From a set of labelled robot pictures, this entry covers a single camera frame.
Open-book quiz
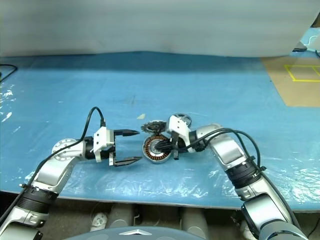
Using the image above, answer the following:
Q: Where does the copper-wound motor stator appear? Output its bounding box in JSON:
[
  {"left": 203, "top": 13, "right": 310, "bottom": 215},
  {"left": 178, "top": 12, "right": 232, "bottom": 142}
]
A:
[{"left": 141, "top": 134, "right": 175, "bottom": 165}]

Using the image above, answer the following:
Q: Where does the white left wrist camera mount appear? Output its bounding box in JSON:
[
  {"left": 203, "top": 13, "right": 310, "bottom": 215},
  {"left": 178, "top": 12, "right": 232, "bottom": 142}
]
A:
[{"left": 93, "top": 126, "right": 116, "bottom": 164}]

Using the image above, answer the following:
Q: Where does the brown cardboard board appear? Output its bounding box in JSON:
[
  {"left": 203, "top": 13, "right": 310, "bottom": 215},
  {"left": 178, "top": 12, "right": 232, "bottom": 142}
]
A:
[{"left": 259, "top": 56, "right": 320, "bottom": 108}]

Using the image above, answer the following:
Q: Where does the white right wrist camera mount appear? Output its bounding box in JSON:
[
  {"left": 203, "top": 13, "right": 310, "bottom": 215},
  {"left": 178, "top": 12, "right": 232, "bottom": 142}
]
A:
[{"left": 166, "top": 114, "right": 198, "bottom": 154}]

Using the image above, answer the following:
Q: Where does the black spoked motor cap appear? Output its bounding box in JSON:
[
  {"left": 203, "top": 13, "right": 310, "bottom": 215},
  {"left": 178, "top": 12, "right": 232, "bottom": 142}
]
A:
[{"left": 173, "top": 112, "right": 193, "bottom": 129}]

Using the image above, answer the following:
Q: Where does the white background cable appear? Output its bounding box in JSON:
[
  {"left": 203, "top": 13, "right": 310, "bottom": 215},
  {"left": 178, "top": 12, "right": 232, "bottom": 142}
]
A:
[{"left": 306, "top": 34, "right": 320, "bottom": 47}]

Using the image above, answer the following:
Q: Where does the silver toothed motor rotor disc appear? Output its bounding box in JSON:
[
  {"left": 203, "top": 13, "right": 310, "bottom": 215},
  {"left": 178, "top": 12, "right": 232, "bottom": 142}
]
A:
[{"left": 140, "top": 119, "right": 168, "bottom": 135}]

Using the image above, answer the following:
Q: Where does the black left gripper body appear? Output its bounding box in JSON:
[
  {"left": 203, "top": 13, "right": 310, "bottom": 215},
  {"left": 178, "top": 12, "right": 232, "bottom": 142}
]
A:
[{"left": 107, "top": 129, "right": 118, "bottom": 168}]

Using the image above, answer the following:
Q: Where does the grey rounded robot leg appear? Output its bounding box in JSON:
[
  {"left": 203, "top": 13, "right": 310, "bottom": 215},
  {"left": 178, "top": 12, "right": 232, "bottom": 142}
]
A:
[
  {"left": 179, "top": 207, "right": 210, "bottom": 232},
  {"left": 107, "top": 204, "right": 136, "bottom": 228}
]

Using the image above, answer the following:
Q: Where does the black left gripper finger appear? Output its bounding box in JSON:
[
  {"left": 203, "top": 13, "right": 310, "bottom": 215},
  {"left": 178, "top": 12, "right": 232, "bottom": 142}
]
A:
[
  {"left": 114, "top": 128, "right": 141, "bottom": 138},
  {"left": 114, "top": 156, "right": 143, "bottom": 167}
]

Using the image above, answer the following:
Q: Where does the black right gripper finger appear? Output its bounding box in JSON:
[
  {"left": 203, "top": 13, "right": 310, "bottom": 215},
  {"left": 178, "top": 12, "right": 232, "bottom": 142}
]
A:
[
  {"left": 154, "top": 139, "right": 174, "bottom": 147},
  {"left": 153, "top": 145, "right": 174, "bottom": 153}
]

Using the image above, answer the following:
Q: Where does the white robot foot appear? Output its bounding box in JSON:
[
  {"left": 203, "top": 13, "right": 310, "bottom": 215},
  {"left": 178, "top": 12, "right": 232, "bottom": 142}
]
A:
[{"left": 89, "top": 212, "right": 108, "bottom": 232}]

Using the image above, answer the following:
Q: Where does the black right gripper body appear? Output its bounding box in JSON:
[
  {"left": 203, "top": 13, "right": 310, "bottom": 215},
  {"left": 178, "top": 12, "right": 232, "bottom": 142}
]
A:
[{"left": 169, "top": 131, "right": 181, "bottom": 161}]

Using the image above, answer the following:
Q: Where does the thin black cable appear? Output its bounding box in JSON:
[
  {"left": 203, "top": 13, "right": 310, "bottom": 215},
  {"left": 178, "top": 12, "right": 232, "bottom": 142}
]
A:
[{"left": 0, "top": 64, "right": 18, "bottom": 82}]

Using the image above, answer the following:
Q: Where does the white foam backdrop sheet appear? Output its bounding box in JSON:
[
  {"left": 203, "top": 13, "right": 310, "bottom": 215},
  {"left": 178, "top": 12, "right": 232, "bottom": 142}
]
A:
[{"left": 0, "top": 0, "right": 320, "bottom": 59}]

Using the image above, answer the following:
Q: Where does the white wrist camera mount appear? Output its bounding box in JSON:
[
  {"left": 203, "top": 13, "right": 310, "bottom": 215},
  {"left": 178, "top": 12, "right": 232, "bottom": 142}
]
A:
[
  {"left": 93, "top": 126, "right": 116, "bottom": 164},
  {"left": 166, "top": 114, "right": 198, "bottom": 154}
]

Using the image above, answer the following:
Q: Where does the grey robot torso with logo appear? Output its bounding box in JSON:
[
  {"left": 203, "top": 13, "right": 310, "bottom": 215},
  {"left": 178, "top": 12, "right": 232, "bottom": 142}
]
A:
[{"left": 81, "top": 226, "right": 218, "bottom": 240}]

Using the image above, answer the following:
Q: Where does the blue plastic table sheet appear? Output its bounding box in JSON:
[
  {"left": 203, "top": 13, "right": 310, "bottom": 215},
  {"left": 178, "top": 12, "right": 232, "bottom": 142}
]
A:
[{"left": 0, "top": 51, "right": 320, "bottom": 210}]

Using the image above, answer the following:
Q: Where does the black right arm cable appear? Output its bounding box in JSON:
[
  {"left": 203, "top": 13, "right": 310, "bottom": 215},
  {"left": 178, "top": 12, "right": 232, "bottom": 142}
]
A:
[{"left": 174, "top": 127, "right": 302, "bottom": 227}]

